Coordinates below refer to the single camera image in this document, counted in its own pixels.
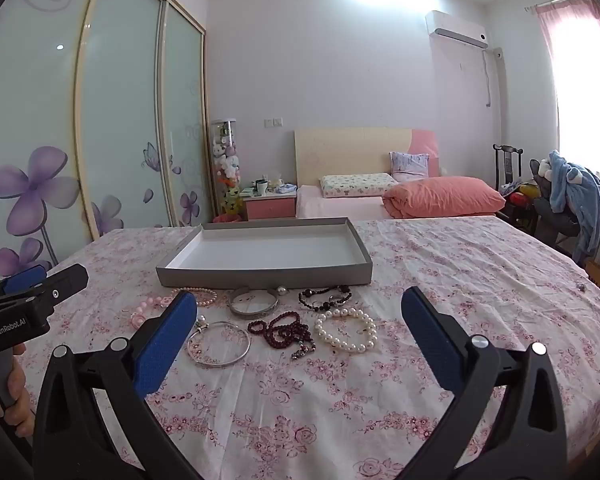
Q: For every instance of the pink nightstand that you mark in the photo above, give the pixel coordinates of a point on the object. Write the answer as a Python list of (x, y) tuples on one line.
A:
[(270, 207)]

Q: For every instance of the blue garment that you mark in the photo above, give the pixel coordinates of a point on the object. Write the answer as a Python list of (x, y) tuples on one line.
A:
[(575, 195)]

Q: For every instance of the person's left hand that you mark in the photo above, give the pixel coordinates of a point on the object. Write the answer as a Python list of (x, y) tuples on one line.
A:
[(22, 390)]

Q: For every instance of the beige pink headboard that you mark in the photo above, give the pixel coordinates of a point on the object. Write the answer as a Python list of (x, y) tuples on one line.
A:
[(350, 155)]

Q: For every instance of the silver cuff bangle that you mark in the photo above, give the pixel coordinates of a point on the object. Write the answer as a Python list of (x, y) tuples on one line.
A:
[(252, 312)]

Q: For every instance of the patterned flat pillow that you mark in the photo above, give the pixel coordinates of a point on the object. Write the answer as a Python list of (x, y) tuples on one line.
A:
[(355, 185)]

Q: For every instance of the thin silver bangle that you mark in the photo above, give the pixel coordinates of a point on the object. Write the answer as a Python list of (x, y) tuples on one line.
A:
[(220, 364)]

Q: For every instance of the white wall outlet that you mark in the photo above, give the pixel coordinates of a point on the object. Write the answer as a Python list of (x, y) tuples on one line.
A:
[(273, 121)]

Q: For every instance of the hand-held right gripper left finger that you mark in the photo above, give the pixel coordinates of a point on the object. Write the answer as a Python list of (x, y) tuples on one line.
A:
[(165, 340)]

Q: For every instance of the pink curtain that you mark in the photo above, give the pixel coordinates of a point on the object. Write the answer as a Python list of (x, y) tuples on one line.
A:
[(580, 35)]

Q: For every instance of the dark wooden chair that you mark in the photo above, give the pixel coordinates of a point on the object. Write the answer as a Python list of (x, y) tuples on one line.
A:
[(507, 160)]

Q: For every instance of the white cup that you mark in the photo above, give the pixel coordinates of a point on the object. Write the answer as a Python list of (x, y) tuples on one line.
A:
[(261, 188)]

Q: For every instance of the purple white pillow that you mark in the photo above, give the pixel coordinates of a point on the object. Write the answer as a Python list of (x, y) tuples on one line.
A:
[(410, 165)]

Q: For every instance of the air conditioner pipe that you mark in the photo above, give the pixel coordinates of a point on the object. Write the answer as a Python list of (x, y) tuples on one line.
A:
[(497, 75)]

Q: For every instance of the pink floral bed sheet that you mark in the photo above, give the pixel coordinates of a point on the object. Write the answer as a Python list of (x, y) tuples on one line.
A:
[(330, 410)]

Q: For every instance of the glass wardrobe purple flowers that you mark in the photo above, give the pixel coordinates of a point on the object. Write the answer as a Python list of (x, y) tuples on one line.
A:
[(120, 110)]

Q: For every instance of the clear tube of plush toys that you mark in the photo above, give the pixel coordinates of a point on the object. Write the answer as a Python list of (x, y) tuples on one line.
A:
[(227, 170)]

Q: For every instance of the grey cardboard tray box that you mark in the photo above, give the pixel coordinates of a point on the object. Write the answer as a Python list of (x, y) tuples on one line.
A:
[(260, 255)]

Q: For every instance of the white air conditioner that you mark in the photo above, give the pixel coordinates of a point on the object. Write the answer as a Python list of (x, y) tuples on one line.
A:
[(455, 27)]

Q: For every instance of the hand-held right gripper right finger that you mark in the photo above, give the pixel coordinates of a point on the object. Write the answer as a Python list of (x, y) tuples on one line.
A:
[(430, 340)]

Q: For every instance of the salmon quilt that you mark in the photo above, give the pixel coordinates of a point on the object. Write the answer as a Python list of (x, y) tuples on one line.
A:
[(445, 197)]

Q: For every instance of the pink bed mattress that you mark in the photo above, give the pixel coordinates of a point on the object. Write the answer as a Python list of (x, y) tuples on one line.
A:
[(345, 206)]

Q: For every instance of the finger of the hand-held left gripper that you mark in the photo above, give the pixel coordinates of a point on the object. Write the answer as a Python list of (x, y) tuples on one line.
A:
[(62, 282), (25, 278)]

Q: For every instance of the dark red bead strand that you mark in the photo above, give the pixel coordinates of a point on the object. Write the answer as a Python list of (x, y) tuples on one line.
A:
[(280, 332)]

